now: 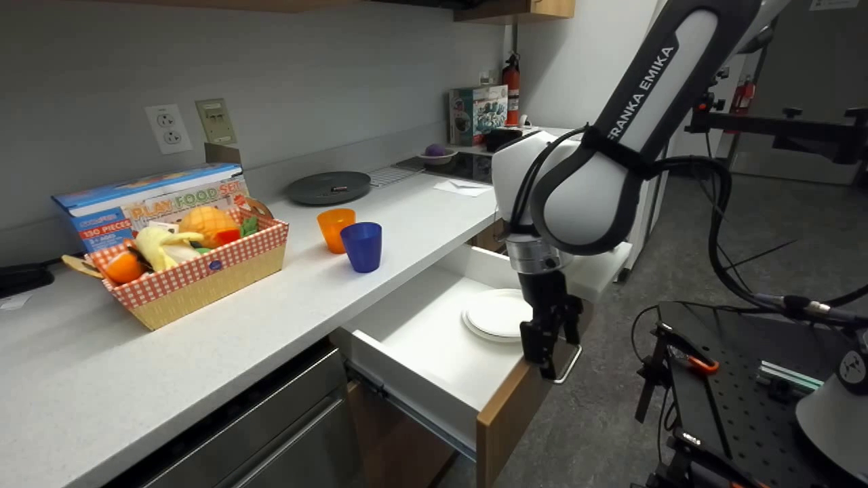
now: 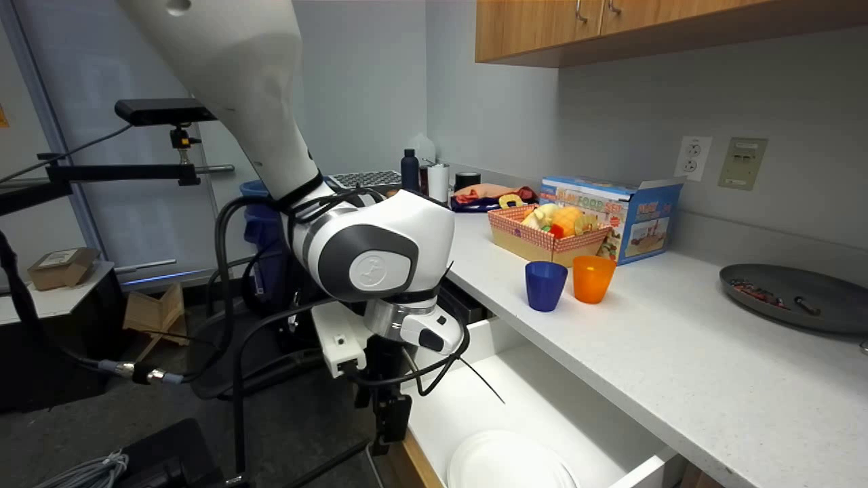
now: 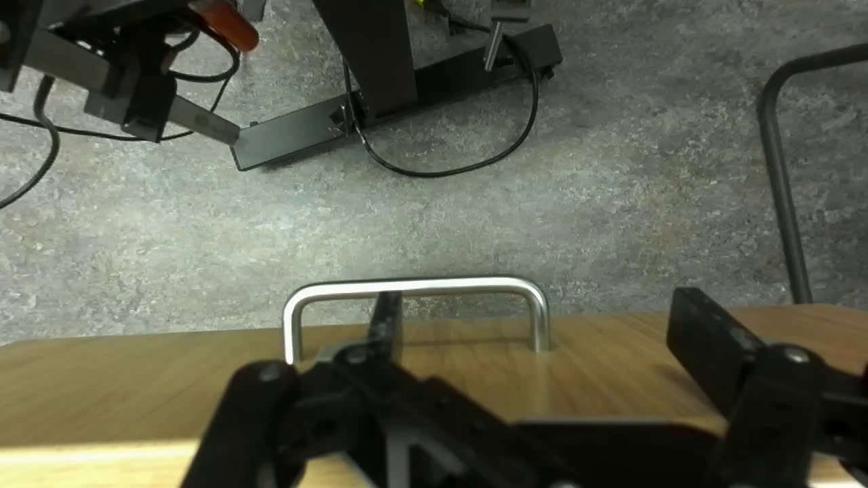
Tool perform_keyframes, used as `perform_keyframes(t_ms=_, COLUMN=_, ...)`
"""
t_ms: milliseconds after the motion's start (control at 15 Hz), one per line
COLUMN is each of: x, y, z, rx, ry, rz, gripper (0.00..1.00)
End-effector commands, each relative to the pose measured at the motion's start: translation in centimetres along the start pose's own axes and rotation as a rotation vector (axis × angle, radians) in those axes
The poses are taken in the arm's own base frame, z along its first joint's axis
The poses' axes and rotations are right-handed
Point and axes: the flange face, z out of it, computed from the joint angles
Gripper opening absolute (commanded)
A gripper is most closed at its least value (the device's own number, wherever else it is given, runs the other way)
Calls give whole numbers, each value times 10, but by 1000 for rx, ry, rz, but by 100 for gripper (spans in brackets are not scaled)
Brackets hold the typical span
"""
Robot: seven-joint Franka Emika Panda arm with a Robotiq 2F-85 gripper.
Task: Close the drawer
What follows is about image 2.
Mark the light wooden toy crate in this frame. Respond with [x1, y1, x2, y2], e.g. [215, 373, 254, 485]
[485, 203, 612, 269]

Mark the wooden wall cabinet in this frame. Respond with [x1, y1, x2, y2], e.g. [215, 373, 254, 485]
[475, 0, 868, 68]

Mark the orange plastic cup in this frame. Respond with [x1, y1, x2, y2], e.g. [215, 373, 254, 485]
[570, 251, 618, 306]

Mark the black side table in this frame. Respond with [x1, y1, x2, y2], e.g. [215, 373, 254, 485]
[0, 259, 131, 415]

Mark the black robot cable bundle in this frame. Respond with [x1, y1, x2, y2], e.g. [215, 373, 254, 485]
[0, 183, 511, 409]

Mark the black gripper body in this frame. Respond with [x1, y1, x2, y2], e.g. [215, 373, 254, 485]
[364, 335, 413, 403]

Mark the small cardboard box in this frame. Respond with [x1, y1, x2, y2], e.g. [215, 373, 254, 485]
[26, 244, 97, 292]

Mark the blue trash bin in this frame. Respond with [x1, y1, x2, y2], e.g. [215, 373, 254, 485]
[238, 175, 294, 306]

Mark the colourful printed cardboard box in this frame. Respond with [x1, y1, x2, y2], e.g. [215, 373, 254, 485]
[539, 172, 687, 266]

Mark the black case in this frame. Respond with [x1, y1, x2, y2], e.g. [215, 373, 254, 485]
[116, 418, 224, 488]

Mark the black undercounter panel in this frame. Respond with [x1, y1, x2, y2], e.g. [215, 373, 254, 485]
[437, 278, 492, 330]

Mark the yellow plush toy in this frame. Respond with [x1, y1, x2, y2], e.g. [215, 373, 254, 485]
[520, 201, 602, 240]

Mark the toy food pile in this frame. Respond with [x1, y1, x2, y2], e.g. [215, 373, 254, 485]
[447, 180, 543, 213]

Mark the dark round pan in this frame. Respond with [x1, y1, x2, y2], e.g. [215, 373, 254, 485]
[720, 259, 868, 340]

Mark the white wall outlet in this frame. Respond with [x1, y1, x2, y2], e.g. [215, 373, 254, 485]
[673, 132, 717, 183]

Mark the black metal frame chair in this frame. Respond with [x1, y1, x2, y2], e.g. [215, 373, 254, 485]
[185, 254, 374, 488]

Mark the black camera stand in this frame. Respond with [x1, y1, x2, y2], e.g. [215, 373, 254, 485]
[0, 122, 238, 218]

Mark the black bar camera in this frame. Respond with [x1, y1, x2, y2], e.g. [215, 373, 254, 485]
[115, 94, 216, 126]

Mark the beige wall switch plate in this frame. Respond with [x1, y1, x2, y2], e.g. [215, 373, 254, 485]
[720, 134, 771, 191]

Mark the blue plastic cup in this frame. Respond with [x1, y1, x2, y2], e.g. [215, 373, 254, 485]
[524, 259, 570, 313]

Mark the folded cardboard piece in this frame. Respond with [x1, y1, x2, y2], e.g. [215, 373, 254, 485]
[120, 278, 192, 365]

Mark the dark blue bottle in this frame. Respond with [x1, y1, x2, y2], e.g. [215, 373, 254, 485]
[398, 147, 423, 194]

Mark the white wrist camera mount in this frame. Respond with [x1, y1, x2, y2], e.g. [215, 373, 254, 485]
[309, 300, 371, 380]

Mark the white drawer with wooden front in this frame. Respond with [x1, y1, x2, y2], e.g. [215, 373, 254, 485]
[401, 313, 680, 488]

